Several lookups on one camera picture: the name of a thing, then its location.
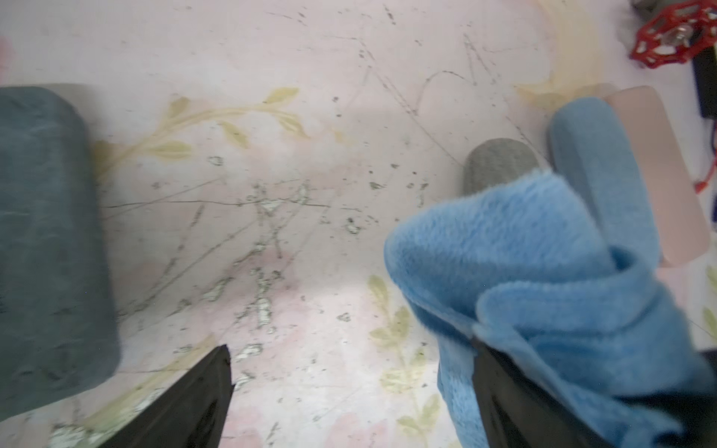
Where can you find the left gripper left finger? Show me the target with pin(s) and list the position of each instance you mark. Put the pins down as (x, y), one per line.
(190, 414)

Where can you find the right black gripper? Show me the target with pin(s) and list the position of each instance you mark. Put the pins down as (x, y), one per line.
(697, 414)

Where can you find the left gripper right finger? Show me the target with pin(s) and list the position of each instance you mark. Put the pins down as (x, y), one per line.
(516, 413)

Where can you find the blue microfiber cloth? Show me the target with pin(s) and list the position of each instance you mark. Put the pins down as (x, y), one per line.
(523, 268)

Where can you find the pink eyeglass case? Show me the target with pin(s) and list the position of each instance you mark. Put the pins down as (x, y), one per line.
(682, 227)

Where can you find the blue eyeglass case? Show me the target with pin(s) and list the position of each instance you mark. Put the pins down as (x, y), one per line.
(590, 148)

